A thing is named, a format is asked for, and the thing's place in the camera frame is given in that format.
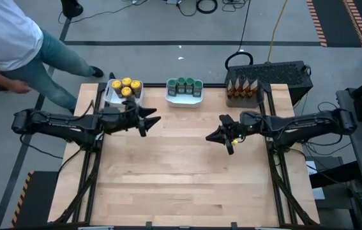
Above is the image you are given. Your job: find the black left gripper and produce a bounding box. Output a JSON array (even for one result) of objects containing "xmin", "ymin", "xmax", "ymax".
[{"xmin": 99, "ymin": 100, "xmax": 162, "ymax": 138}]

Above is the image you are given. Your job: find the black hanging cable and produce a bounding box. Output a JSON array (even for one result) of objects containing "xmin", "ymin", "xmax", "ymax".
[{"xmin": 224, "ymin": 0, "xmax": 255, "ymax": 73}]

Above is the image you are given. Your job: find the black bar-shaped box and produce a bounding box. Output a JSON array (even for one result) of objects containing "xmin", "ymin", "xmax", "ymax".
[{"xmin": 308, "ymin": 160, "xmax": 362, "ymax": 190}]

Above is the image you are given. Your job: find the white plastic bin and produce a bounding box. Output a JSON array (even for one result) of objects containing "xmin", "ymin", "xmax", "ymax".
[
  {"xmin": 103, "ymin": 78, "xmax": 144, "ymax": 107},
  {"xmin": 165, "ymin": 78, "xmax": 204, "ymax": 109}
]

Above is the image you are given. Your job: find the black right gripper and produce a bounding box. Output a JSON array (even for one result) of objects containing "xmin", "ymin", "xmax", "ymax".
[{"xmin": 205, "ymin": 111, "xmax": 255, "ymax": 157}]

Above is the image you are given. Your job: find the black aluminium table frame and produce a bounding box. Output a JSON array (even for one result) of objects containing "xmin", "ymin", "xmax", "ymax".
[{"xmin": 50, "ymin": 81, "xmax": 321, "ymax": 230}]

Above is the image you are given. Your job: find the black computer tower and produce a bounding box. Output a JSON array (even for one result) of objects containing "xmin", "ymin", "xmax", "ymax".
[{"xmin": 224, "ymin": 60, "xmax": 314, "ymax": 105}]

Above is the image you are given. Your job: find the yellow hanging cable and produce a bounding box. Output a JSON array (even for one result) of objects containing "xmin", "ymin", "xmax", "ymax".
[{"xmin": 266, "ymin": 0, "xmax": 289, "ymax": 63}]

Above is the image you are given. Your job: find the black coiled cable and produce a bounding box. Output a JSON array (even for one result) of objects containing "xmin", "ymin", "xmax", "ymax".
[{"xmin": 196, "ymin": 0, "xmax": 219, "ymax": 15}]

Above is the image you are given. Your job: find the green-lid spice jar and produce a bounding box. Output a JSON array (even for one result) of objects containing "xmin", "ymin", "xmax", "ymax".
[
  {"xmin": 192, "ymin": 80, "xmax": 204, "ymax": 98},
  {"xmin": 167, "ymin": 79, "xmax": 178, "ymax": 97},
  {"xmin": 185, "ymin": 77, "xmax": 195, "ymax": 95},
  {"xmin": 176, "ymin": 77, "xmax": 186, "ymax": 95}
]

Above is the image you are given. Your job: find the grey translucent plastic bin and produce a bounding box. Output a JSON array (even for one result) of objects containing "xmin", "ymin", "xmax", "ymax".
[{"xmin": 226, "ymin": 79, "xmax": 265, "ymax": 109}]

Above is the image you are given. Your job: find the white paper sheet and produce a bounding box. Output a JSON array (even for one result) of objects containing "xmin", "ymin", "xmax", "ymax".
[{"xmin": 305, "ymin": 159, "xmax": 326, "ymax": 201}]

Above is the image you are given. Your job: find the black hazard-striped floor mat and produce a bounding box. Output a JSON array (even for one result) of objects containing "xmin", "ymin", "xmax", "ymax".
[
  {"xmin": 306, "ymin": 0, "xmax": 362, "ymax": 49},
  {"xmin": 10, "ymin": 170, "xmax": 59, "ymax": 228}
]

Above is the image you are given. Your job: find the person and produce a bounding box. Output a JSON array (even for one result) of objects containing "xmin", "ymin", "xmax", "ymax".
[{"xmin": 0, "ymin": 0, "xmax": 105, "ymax": 111}]

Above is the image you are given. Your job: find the grey desk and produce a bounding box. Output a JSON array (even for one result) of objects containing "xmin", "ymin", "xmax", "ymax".
[{"xmin": 336, "ymin": 86, "xmax": 362, "ymax": 187}]

